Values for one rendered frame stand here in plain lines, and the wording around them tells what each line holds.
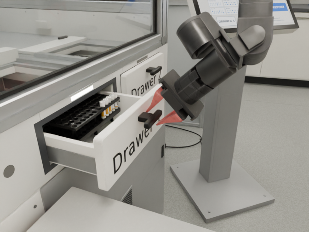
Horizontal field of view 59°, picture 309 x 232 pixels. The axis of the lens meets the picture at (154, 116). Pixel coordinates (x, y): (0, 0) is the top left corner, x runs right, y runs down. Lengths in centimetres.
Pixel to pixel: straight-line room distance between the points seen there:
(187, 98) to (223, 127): 107
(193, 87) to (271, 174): 157
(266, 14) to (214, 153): 121
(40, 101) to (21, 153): 10
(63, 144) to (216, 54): 32
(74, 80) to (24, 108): 13
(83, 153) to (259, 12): 39
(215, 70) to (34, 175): 38
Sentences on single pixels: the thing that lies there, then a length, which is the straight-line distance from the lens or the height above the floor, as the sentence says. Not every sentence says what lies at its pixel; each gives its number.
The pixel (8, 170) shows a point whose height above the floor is 88.
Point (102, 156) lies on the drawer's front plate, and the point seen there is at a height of 90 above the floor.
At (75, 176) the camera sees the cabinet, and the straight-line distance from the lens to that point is 67.
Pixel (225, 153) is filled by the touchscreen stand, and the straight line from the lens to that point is 169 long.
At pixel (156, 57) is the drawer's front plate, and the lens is 95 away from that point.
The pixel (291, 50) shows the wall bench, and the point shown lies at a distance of 358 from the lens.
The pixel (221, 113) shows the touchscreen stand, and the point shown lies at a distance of 153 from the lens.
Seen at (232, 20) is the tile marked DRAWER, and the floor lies 101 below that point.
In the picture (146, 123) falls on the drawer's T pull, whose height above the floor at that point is 91.
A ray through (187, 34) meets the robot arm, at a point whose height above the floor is 107.
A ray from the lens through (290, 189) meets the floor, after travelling 194.
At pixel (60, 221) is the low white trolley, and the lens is 57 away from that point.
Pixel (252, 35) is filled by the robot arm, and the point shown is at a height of 108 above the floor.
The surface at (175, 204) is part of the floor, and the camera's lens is 167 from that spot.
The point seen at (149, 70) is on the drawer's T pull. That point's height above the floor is 91.
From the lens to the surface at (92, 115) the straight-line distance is 60.
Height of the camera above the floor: 116
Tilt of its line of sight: 26 degrees down
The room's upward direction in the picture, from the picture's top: straight up
